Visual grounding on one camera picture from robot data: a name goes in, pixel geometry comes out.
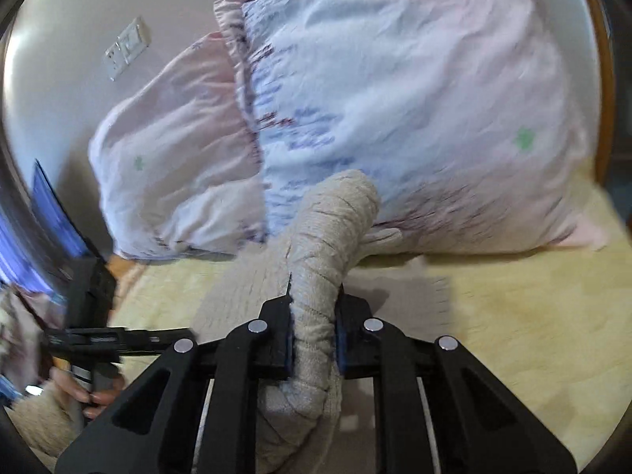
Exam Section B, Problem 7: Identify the beige cable knit sweater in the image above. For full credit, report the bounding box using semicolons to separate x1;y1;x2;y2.
190;168;453;474

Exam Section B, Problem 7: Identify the pile of clothes by window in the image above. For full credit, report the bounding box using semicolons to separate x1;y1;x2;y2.
1;285;62;395

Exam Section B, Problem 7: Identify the pink rear pillow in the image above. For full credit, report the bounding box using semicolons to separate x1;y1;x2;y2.
88;32;267;260

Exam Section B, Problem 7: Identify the dark flat screen television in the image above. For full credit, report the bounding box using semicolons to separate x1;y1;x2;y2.
1;158;76;294

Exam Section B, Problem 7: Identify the yellow patterned bed sheet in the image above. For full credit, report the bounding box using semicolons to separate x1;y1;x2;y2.
105;171;632;474

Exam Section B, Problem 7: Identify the pink floral front pillow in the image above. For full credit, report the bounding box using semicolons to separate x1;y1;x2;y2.
214;0;604;255

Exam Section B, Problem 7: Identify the beige fleece left sleeve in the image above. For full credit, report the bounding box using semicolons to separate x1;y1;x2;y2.
6;382;78;470

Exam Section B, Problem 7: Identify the person's left hand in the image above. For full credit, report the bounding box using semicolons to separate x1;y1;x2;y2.
49;367;126;419

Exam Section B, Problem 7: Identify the white wall switch plate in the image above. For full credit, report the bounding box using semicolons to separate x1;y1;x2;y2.
102;16;151;81

